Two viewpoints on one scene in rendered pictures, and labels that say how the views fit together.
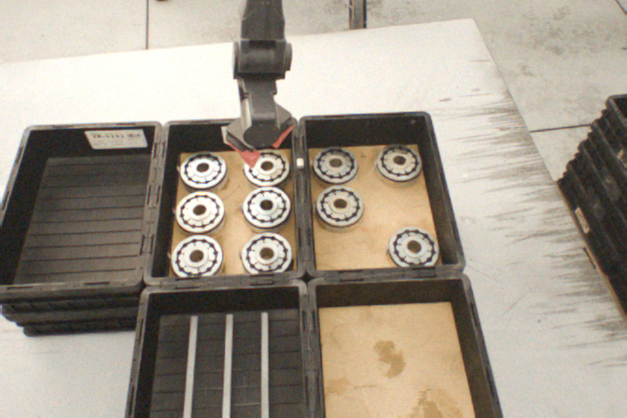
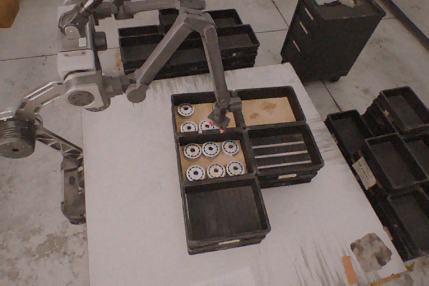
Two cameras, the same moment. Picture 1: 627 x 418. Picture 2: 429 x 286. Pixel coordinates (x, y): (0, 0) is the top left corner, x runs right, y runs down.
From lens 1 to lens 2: 1.42 m
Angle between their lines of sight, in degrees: 55
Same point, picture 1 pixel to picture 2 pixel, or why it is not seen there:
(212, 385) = (273, 160)
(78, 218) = (221, 221)
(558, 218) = (188, 79)
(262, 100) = (234, 99)
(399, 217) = (206, 112)
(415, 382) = (259, 110)
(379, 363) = (256, 118)
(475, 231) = not seen: hidden behind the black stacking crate
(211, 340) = (260, 163)
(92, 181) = (202, 221)
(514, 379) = not seen: hidden behind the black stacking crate
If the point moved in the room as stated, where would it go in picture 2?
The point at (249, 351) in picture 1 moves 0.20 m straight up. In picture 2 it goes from (260, 151) to (268, 133)
